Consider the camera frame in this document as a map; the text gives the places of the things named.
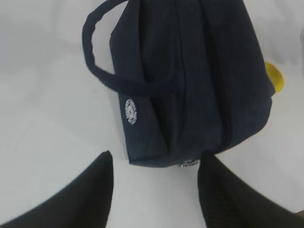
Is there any yellow lemon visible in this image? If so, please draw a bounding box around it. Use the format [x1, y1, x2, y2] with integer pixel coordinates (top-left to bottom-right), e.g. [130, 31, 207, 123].
[265, 62, 285, 94]

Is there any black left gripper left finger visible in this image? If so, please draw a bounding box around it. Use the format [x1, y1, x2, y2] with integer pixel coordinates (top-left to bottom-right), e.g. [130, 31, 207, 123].
[1, 151, 114, 228]

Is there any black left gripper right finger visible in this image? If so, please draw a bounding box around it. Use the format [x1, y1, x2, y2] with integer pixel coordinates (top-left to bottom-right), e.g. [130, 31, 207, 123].
[198, 154, 304, 228]

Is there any dark blue lunch bag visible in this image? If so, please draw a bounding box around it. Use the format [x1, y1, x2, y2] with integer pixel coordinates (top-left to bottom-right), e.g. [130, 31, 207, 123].
[82, 0, 275, 167]

